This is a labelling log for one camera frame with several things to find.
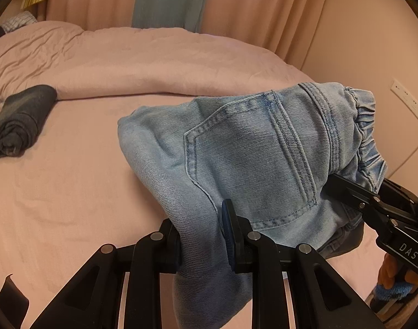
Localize white wall socket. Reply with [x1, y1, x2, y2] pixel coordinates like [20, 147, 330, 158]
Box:
[390, 79, 418, 121]

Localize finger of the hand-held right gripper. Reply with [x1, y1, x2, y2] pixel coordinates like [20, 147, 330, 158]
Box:
[326, 173, 384, 218]

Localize blue curtain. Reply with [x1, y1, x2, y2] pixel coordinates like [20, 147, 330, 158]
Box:
[131, 0, 214, 32]

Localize light blue denim pants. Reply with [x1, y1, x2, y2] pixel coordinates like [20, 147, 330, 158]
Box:
[117, 81, 388, 329]

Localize dark folded garment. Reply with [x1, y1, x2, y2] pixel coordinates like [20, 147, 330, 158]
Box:
[0, 84, 58, 159]

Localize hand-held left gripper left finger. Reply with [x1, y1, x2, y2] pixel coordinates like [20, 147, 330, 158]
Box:
[30, 219, 183, 329]

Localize person's right hand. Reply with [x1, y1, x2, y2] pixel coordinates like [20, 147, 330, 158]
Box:
[378, 254, 418, 292]

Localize blue striped pillow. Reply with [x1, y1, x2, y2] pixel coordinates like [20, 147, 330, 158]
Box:
[0, 11, 37, 40]

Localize pink duvet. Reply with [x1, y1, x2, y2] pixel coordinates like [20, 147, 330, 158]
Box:
[0, 21, 314, 103]

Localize pink curtain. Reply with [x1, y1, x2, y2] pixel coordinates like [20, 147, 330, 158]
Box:
[197, 0, 334, 71]
[44, 0, 143, 31]

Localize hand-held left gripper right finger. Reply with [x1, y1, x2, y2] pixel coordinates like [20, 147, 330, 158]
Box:
[220, 199, 394, 329]

